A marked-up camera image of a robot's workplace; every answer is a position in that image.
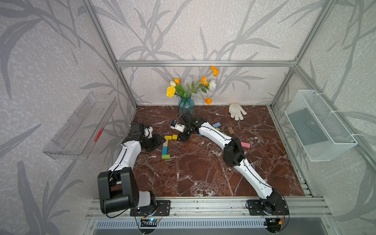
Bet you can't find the light blue block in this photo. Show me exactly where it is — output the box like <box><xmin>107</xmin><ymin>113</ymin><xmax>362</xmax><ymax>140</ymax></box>
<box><xmin>212</xmin><ymin>122</ymin><xmax>221</xmax><ymax>128</ymax></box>

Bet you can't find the right circuit board with connector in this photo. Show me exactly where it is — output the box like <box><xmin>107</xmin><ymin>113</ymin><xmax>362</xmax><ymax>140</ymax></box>
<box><xmin>264</xmin><ymin>218</ymin><xmax>285</xmax><ymax>234</ymax></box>

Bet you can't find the white wire mesh basket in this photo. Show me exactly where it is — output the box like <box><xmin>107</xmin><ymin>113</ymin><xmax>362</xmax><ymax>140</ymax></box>
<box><xmin>285</xmin><ymin>90</ymin><xmax>358</xmax><ymax>162</ymax></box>

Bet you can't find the pink block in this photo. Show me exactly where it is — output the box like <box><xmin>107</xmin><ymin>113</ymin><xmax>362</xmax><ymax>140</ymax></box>
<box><xmin>241</xmin><ymin>142</ymin><xmax>251</xmax><ymax>148</ymax></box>

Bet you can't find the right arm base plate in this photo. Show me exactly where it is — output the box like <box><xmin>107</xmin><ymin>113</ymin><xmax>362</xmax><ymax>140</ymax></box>
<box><xmin>245</xmin><ymin>199</ymin><xmax>289</xmax><ymax>216</ymax></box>

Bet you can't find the left green-lit circuit board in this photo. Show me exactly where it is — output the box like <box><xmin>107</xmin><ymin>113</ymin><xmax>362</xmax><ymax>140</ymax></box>
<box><xmin>140</xmin><ymin>217</ymin><xmax>161</xmax><ymax>228</ymax></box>

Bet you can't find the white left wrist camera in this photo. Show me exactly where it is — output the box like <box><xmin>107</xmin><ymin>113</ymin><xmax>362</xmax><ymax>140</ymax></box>
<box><xmin>144</xmin><ymin>125</ymin><xmax>153</xmax><ymax>139</ymax></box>

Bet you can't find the white work glove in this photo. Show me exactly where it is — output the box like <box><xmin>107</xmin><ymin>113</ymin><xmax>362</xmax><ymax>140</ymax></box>
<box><xmin>229</xmin><ymin>103</ymin><xmax>247</xmax><ymax>121</ymax></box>

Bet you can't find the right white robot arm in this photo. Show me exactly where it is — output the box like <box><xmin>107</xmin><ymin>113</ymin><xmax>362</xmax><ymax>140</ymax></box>
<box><xmin>170</xmin><ymin>112</ymin><xmax>283</xmax><ymax>215</ymax></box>

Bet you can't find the teal block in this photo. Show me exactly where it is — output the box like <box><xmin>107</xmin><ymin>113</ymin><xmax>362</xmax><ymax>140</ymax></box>
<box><xmin>162</xmin><ymin>146</ymin><xmax>167</xmax><ymax>155</ymax></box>

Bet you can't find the artificial flower bouquet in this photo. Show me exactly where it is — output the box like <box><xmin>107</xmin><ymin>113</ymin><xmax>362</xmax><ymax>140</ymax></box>
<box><xmin>166</xmin><ymin>66</ymin><xmax>219</xmax><ymax>100</ymax></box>

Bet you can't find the clear plastic wall shelf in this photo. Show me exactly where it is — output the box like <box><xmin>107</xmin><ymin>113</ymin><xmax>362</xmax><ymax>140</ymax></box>
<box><xmin>42</xmin><ymin>92</ymin><xmax>118</xmax><ymax>160</ymax></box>

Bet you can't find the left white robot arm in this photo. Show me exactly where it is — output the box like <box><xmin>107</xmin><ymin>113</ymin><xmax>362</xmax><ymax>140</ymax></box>
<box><xmin>98</xmin><ymin>123</ymin><xmax>165</xmax><ymax>215</ymax></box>

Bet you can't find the blue glass vase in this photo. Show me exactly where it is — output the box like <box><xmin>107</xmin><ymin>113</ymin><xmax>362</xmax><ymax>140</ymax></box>
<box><xmin>178</xmin><ymin>98</ymin><xmax>195</xmax><ymax>116</ymax></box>

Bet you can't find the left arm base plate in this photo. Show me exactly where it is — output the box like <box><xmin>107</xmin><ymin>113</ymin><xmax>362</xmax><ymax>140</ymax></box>
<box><xmin>130</xmin><ymin>200</ymin><xmax>171</xmax><ymax>217</ymax></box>

